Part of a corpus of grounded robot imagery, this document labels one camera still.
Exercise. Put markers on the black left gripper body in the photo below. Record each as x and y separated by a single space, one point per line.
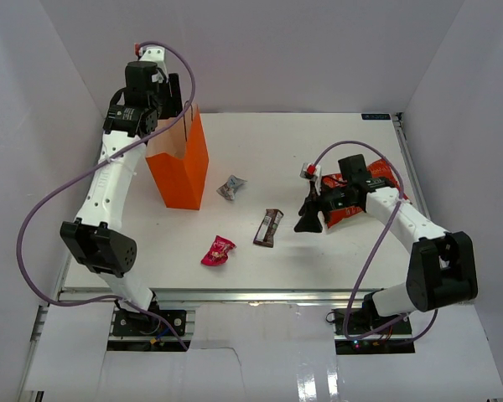
160 102

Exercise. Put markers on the silver snack packet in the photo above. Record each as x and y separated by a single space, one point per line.
229 189

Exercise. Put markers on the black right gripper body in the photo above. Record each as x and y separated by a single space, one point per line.
334 199

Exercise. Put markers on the red snack packet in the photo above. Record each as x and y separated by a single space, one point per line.
218 253

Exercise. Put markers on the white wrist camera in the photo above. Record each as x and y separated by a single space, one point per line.
312 173
152 53

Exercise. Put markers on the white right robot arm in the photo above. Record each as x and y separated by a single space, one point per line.
441 269

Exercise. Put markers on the brown chocolate bar wrapper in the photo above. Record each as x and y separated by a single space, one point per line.
265 234

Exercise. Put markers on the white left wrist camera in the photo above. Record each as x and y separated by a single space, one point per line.
152 53

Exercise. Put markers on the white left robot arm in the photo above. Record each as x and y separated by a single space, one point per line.
94 238

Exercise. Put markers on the large red chip bag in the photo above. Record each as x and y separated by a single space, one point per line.
377 169

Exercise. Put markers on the orange paper bag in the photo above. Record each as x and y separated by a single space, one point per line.
178 160

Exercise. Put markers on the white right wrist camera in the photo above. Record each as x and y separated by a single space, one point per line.
312 173

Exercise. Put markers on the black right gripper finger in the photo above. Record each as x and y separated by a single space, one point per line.
309 222
310 203

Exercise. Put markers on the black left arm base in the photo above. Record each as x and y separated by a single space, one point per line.
129 324

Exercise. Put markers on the aluminium table frame rail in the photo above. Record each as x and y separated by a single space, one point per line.
267 150

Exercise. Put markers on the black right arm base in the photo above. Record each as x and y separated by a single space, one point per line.
391 340

